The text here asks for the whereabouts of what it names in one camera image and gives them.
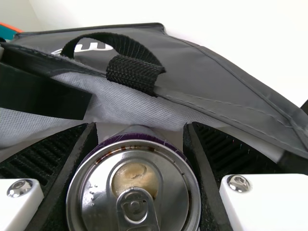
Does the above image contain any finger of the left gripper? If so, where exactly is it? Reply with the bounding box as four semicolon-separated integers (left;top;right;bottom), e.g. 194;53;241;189
0;43;93;121

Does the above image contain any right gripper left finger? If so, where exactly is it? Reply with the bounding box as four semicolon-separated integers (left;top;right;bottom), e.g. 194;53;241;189
0;122;98;231

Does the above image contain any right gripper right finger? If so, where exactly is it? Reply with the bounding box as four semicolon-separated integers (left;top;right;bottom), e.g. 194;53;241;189
183;121;308;231

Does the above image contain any dark grey bag with straps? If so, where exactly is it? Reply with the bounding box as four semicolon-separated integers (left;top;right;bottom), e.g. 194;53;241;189
0;23;308;174

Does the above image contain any purple drink can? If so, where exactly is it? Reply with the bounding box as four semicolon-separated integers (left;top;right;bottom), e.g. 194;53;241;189
66;125;202;231

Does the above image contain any teal shopping basket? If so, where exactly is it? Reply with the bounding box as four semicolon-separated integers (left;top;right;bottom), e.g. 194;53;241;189
0;22;24;40

